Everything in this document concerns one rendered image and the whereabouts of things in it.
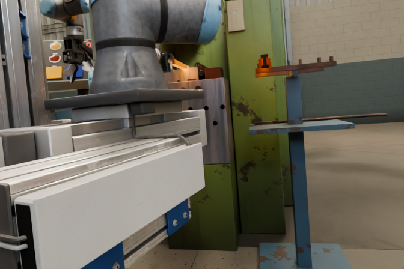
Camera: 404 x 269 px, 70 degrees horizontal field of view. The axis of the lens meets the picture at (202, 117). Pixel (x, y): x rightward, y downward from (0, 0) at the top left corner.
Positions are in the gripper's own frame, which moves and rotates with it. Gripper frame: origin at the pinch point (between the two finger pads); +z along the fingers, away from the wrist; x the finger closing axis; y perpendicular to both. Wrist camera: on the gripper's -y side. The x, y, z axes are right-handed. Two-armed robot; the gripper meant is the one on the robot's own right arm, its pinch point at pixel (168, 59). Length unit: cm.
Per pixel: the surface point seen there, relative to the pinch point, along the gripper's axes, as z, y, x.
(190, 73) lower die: 27.7, 4.2, 3.2
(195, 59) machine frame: 76, -11, -4
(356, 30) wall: 625, -126, 272
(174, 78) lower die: 27.7, 6.2, -6.3
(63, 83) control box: 4, 5, -58
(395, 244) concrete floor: 33, 101, 101
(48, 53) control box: 8, -12, -68
